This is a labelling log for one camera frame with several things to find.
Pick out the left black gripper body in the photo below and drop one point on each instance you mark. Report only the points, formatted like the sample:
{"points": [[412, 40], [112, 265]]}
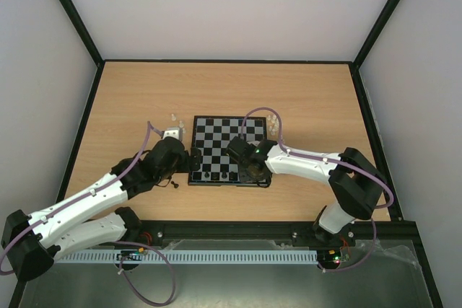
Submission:
{"points": [[184, 166]]}

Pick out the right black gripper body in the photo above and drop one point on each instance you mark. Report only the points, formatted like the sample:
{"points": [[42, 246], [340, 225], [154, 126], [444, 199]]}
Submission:
{"points": [[236, 147]]}

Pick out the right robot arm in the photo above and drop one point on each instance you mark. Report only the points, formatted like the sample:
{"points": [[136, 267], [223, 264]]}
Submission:
{"points": [[357, 185]]}

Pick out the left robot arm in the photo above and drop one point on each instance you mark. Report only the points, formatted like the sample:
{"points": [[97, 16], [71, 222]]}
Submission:
{"points": [[33, 242]]}

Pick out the black and silver chessboard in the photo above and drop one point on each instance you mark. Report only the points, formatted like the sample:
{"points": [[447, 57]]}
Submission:
{"points": [[211, 135]]}

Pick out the white slotted cable duct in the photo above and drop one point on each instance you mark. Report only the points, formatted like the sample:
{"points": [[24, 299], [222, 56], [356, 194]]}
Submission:
{"points": [[192, 257]]}

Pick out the black aluminium frame rail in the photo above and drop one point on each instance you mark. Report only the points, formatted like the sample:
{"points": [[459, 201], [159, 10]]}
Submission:
{"points": [[296, 233]]}

